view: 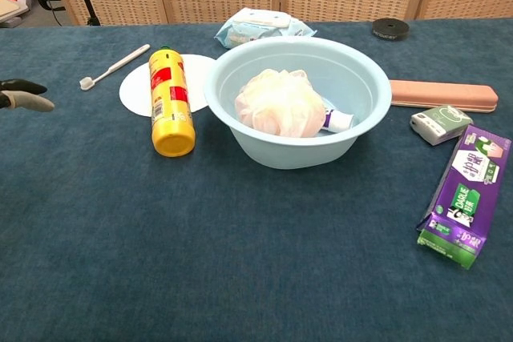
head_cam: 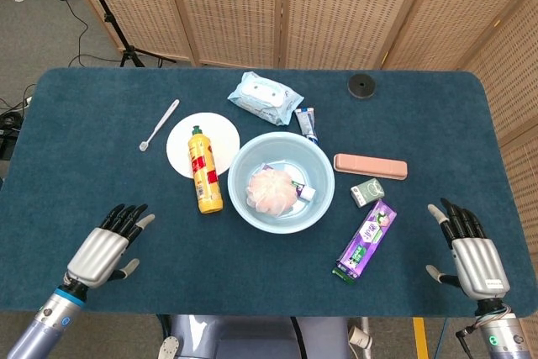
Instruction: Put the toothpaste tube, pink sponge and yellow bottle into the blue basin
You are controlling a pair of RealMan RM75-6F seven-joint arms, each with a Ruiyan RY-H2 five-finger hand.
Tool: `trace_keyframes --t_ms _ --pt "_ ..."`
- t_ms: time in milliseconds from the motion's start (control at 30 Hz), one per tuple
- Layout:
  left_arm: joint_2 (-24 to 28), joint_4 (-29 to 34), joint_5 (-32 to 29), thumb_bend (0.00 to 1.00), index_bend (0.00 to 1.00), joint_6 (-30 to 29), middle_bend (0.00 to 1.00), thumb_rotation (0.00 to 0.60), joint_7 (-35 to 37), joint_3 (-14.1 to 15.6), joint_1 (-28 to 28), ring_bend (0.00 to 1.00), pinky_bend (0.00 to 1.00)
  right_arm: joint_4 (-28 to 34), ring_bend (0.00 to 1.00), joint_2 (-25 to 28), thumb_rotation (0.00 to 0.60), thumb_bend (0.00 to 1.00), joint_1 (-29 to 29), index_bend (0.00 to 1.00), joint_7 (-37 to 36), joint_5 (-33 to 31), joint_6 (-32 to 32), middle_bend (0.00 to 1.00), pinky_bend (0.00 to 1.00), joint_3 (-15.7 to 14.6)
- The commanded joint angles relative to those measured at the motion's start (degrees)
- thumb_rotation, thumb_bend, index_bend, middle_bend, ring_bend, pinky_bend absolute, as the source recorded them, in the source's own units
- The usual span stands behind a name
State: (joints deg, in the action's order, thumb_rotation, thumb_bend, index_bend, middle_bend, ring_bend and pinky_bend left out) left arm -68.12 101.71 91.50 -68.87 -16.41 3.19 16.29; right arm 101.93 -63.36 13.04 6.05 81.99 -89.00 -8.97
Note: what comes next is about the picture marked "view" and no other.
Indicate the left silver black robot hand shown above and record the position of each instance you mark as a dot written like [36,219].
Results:
[28,101]

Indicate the yellow bottle red label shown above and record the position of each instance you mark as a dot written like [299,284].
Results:
[170,97]

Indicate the pink bath sponge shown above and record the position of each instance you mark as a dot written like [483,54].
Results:
[280,103]

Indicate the purple white tube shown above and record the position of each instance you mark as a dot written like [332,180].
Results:
[340,119]

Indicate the light blue plastic basin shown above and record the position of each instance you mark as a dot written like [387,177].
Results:
[296,150]

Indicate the purple green toothpaste box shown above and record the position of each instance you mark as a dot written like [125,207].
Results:
[469,194]

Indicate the beige flat board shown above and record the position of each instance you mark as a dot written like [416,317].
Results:
[10,9]

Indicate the white toothbrush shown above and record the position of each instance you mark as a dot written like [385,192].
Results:
[116,65]

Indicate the white round paper plate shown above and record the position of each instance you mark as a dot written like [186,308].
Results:
[136,93]

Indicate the dark blue table cloth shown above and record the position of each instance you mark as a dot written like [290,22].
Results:
[200,238]

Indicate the blue wet wipes pack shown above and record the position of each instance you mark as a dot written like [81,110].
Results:
[248,27]

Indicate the black round disc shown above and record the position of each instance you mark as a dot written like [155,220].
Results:
[390,29]

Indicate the pink toothbrush case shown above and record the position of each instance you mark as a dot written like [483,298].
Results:
[441,94]

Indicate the green pocket tissue pack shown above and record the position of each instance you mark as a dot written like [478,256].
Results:
[441,123]

